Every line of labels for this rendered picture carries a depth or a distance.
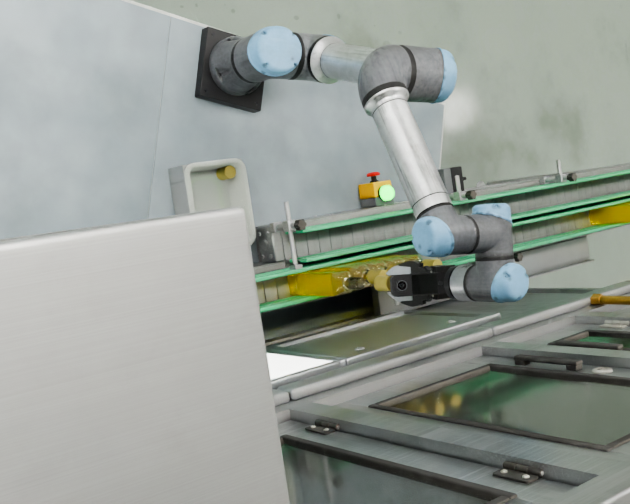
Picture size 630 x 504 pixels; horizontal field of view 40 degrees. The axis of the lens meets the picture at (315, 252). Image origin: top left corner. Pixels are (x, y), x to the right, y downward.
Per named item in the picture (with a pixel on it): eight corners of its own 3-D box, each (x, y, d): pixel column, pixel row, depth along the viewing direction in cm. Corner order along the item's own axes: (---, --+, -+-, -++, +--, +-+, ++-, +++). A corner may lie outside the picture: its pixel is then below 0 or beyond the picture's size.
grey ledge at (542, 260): (360, 317, 246) (385, 318, 237) (355, 286, 245) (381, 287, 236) (567, 261, 301) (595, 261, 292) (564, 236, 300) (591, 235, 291)
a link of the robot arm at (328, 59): (277, 29, 217) (415, 46, 174) (326, 33, 225) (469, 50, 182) (273, 77, 220) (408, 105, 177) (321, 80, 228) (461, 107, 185)
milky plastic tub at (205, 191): (182, 255, 216) (198, 255, 209) (167, 167, 215) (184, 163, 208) (240, 245, 227) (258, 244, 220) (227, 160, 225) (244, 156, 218)
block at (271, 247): (259, 263, 223) (274, 263, 217) (254, 227, 222) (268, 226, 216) (270, 261, 225) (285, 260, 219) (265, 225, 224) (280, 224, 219)
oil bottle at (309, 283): (289, 295, 220) (340, 297, 203) (286, 274, 220) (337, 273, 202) (307, 291, 223) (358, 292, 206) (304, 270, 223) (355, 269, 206)
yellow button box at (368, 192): (360, 208, 251) (376, 206, 245) (356, 183, 251) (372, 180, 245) (378, 205, 255) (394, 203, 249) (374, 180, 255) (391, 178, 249)
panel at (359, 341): (85, 409, 177) (157, 432, 150) (83, 395, 177) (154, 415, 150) (405, 319, 230) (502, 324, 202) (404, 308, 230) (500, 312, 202)
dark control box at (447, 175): (427, 197, 267) (447, 194, 260) (424, 171, 267) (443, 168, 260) (446, 193, 272) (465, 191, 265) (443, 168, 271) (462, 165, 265)
